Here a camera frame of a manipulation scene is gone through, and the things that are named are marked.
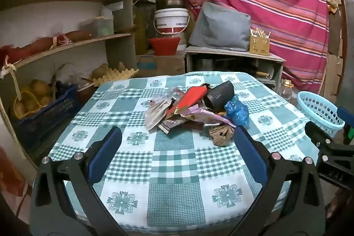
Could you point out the grey shelf cabinet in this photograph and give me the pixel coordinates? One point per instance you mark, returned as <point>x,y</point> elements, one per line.
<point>235,53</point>

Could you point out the dark brown wrapper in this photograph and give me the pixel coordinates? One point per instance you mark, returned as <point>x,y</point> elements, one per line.
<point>171,125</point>

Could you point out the red wrapper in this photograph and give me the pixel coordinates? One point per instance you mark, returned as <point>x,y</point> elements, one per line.
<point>190,99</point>

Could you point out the clear plastic wrapper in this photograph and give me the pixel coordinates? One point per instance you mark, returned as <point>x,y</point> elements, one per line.
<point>168,93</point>

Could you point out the red plastic basin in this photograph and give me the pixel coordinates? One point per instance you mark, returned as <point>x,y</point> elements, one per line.
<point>164,45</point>

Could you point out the clear plastic container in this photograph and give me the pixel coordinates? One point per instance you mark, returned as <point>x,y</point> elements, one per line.
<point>99,27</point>

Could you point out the wooden utensil holder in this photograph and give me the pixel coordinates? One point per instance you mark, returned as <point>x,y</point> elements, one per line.
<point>259,45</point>

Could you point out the silver foil wrapper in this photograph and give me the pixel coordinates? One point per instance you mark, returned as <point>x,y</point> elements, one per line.
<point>155,117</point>

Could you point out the yellow net bag of potatoes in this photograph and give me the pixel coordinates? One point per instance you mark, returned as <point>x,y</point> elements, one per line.
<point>27,103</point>

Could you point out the plastic oil bottle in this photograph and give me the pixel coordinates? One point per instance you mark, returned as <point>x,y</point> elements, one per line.
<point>287,92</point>

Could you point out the grey cushion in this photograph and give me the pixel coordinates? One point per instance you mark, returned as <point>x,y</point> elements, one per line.
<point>221,28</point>

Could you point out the white plastic bucket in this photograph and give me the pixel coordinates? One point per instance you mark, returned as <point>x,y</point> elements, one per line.
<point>171,19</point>

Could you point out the wooden rolling pin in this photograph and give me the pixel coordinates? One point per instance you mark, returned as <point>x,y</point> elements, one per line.
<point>262,74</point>

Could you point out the green white checked tablecloth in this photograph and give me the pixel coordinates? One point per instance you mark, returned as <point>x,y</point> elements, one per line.
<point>171,169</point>

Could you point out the cardboard sheets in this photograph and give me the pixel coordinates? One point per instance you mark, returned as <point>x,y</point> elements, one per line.
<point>334,31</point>

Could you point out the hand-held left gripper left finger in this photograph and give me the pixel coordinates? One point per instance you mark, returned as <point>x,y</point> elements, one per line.
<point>106,153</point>

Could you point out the blue plastic bag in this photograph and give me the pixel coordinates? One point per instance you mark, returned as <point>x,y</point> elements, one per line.
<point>236,113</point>

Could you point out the purple wrapper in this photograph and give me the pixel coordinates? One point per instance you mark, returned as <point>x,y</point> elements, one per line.
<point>204,115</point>

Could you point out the potato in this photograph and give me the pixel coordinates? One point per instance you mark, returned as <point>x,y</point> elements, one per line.
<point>99,70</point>
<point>121,66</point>

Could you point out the bundle of wooden chopsticks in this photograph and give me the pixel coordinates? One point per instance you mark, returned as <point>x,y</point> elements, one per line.
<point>260,32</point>

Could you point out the light blue plastic basket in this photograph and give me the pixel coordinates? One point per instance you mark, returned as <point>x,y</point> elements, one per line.
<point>315,108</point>

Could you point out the black bag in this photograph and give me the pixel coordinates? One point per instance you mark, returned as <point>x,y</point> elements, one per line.
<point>220,95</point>

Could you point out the cardboard egg tray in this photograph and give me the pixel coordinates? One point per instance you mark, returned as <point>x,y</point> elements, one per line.
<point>116,76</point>

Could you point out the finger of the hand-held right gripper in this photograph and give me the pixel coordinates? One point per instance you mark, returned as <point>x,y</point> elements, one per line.
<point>318,133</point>
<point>345,117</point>

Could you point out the blue plastic crate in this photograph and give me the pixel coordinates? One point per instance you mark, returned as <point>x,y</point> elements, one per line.
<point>47,117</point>

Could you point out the cardboard box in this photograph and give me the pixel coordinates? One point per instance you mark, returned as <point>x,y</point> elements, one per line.
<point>166,64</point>

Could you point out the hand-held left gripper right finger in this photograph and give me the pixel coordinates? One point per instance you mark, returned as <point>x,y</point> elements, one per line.
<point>250,154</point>

